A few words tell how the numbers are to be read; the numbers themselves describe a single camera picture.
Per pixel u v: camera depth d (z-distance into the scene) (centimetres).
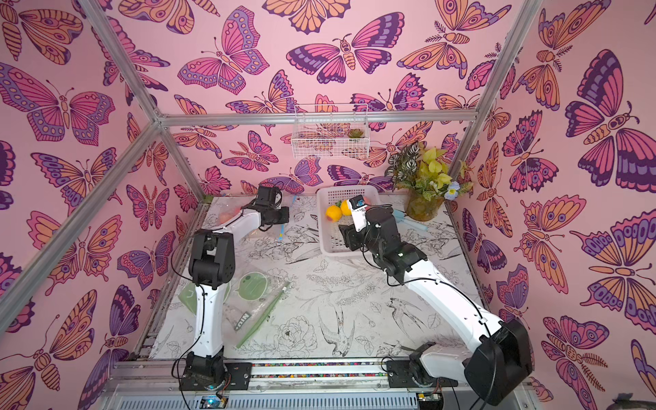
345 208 109
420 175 101
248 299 89
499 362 38
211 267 60
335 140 105
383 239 56
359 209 65
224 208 117
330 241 103
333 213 106
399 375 73
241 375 73
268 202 87
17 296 51
